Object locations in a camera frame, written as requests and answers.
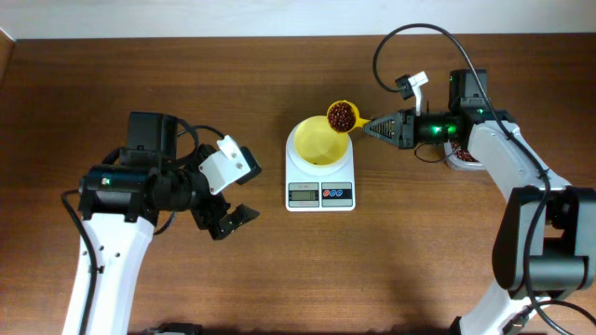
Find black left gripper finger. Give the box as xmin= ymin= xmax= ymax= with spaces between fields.
xmin=236 ymin=146 xmax=262 ymax=185
xmin=211 ymin=204 xmax=260 ymax=240

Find yellow plastic scoop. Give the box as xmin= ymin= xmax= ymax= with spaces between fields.
xmin=326 ymin=100 xmax=371 ymax=133

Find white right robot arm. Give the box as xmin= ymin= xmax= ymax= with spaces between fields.
xmin=363 ymin=69 xmax=595 ymax=334

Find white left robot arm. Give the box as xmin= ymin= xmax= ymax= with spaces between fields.
xmin=61 ymin=112 xmax=261 ymax=334

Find white digital kitchen scale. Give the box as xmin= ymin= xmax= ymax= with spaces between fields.
xmin=285 ymin=121 xmax=356 ymax=212

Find yellow plastic bowl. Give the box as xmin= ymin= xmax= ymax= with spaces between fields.
xmin=293 ymin=115 xmax=349 ymax=166

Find clear plastic container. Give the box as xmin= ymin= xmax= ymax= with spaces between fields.
xmin=443 ymin=141 xmax=485 ymax=171

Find red beans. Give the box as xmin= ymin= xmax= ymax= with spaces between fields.
xmin=451 ymin=142 xmax=477 ymax=163

